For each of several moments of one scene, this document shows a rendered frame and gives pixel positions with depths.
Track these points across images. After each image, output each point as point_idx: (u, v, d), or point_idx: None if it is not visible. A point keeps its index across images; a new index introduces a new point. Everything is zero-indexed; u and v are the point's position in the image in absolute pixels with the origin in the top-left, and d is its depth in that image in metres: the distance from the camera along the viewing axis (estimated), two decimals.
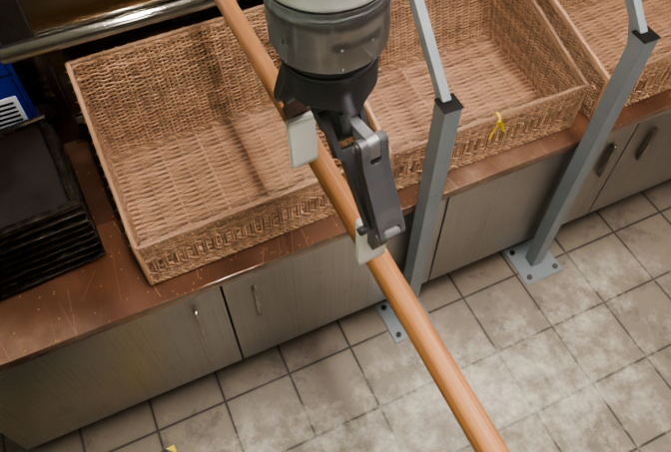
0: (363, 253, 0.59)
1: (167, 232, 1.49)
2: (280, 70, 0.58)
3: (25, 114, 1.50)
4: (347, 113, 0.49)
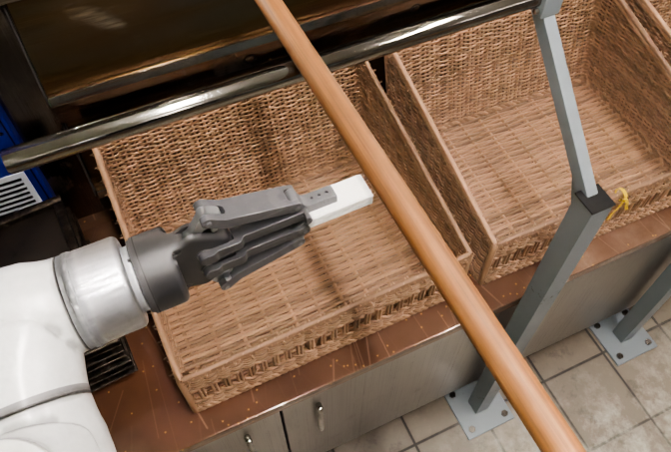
0: (344, 192, 0.65)
1: (212, 339, 1.19)
2: (233, 198, 0.58)
3: (35, 191, 1.20)
4: None
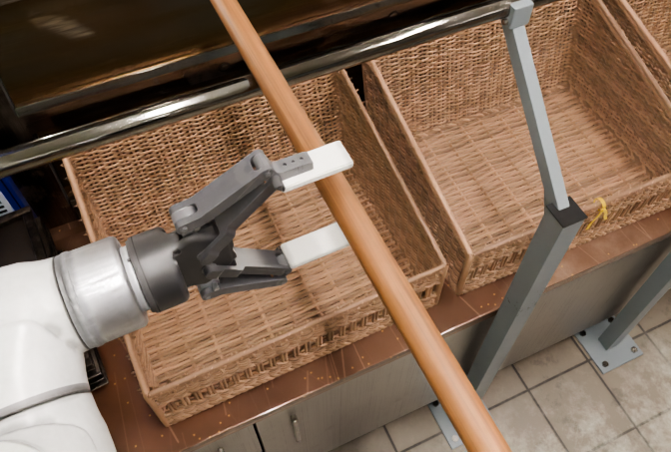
0: (325, 233, 0.70)
1: (185, 351, 1.18)
2: (205, 188, 0.55)
3: (6, 201, 1.19)
4: None
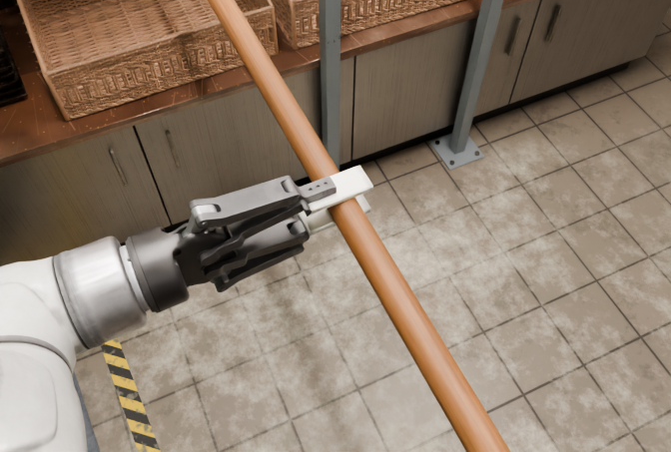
0: None
1: None
2: (229, 194, 0.57)
3: None
4: None
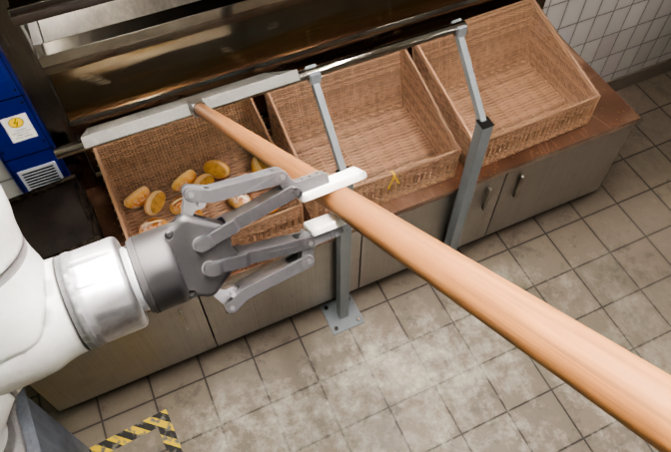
0: None
1: None
2: (221, 182, 0.61)
3: (60, 172, 2.13)
4: (192, 292, 0.62)
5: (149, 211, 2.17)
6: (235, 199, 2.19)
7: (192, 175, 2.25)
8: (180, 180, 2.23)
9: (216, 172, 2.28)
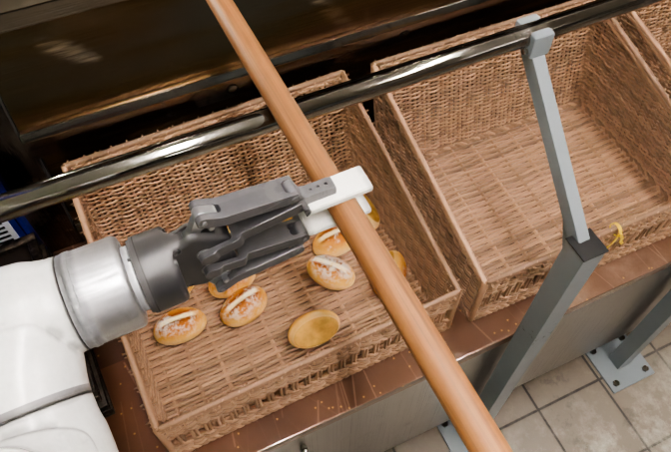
0: None
1: (193, 378, 1.16)
2: (229, 194, 0.58)
3: (10, 226, 1.17)
4: None
5: None
6: (325, 270, 1.23)
7: None
8: None
9: (286, 220, 1.31)
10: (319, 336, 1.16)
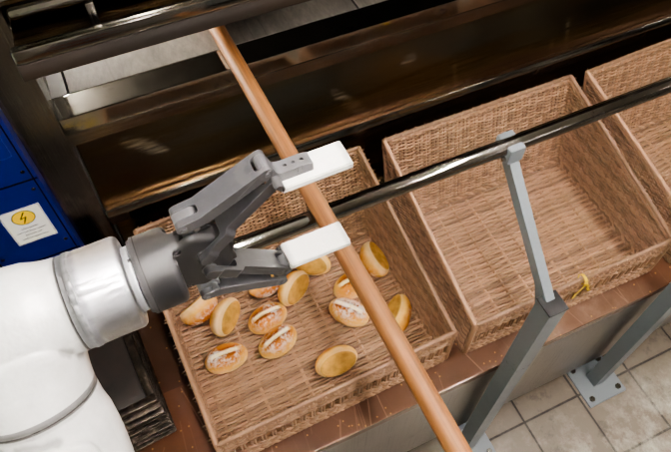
0: (325, 233, 0.70)
1: (238, 401, 1.42)
2: (205, 189, 0.55)
3: None
4: None
5: (219, 331, 1.47)
6: (344, 311, 1.49)
7: None
8: None
9: (311, 267, 1.57)
10: (340, 367, 1.43)
